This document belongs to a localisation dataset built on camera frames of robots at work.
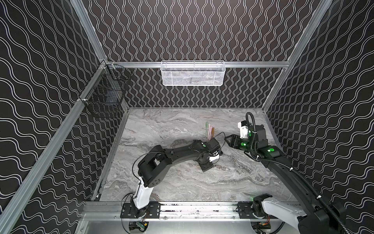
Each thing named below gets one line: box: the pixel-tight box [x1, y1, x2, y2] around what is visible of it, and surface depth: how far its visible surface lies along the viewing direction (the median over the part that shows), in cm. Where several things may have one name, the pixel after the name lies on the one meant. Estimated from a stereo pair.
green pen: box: [205, 121, 209, 138], surface depth 111 cm
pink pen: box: [207, 122, 211, 140], surface depth 108 cm
